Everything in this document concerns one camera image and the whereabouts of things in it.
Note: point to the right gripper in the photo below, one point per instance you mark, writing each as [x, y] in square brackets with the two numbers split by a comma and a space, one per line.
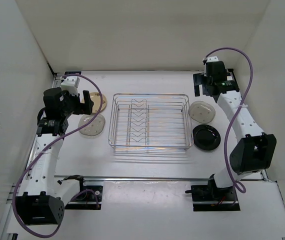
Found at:
[199, 79]

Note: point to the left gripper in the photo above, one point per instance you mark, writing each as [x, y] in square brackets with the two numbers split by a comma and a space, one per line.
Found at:
[86, 108]

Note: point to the beige printed plate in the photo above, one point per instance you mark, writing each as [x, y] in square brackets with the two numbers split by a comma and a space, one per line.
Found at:
[96, 98]

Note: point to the black round plate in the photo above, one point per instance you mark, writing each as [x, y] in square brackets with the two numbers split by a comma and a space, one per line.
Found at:
[206, 137]

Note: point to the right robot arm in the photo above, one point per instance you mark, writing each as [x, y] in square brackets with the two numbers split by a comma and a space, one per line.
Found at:
[254, 150]

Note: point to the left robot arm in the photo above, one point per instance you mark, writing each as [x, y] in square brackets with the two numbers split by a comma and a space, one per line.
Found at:
[39, 199]

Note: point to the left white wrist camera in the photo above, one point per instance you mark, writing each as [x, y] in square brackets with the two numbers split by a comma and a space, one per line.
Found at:
[70, 84]

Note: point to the chrome wire dish rack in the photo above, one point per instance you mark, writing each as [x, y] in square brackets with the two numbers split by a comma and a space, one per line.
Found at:
[150, 121]

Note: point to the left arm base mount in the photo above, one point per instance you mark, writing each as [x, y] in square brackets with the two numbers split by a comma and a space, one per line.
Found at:
[87, 193]

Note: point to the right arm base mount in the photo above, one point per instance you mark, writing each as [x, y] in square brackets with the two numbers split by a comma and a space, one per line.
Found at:
[205, 201]

